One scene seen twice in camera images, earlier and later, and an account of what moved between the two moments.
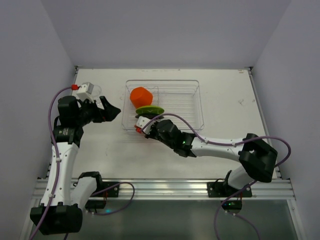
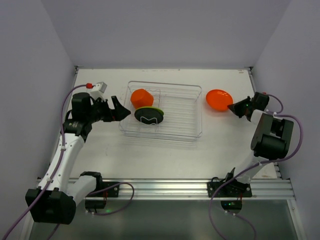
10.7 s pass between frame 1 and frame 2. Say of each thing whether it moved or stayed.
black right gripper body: moved
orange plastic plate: moved
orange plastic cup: stayed
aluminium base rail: stayed
